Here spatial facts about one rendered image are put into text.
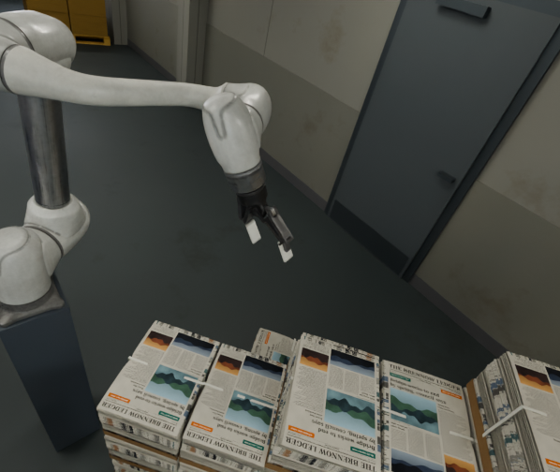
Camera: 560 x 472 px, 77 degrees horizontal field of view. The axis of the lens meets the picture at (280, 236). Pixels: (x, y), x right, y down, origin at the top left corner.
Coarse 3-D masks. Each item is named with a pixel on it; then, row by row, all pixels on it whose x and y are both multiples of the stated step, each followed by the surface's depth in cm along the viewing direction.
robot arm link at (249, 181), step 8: (256, 168) 79; (232, 176) 79; (240, 176) 78; (248, 176) 79; (256, 176) 80; (264, 176) 82; (232, 184) 82; (240, 184) 80; (248, 184) 80; (256, 184) 81; (240, 192) 81; (248, 192) 83
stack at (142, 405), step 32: (160, 352) 133; (192, 352) 136; (224, 352) 139; (128, 384) 122; (160, 384) 125; (192, 384) 127; (224, 384) 129; (256, 384) 132; (128, 416) 115; (160, 416) 117; (192, 416) 119; (224, 416) 121; (256, 416) 123; (128, 448) 131; (160, 448) 124; (192, 448) 118; (224, 448) 113; (256, 448) 115
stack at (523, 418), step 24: (504, 360) 109; (528, 360) 108; (480, 384) 116; (504, 384) 105; (528, 384) 101; (552, 384) 103; (480, 408) 112; (504, 408) 102; (528, 408) 95; (552, 408) 96; (504, 432) 99; (528, 432) 91; (552, 432) 91; (504, 456) 97; (528, 456) 88; (552, 456) 86
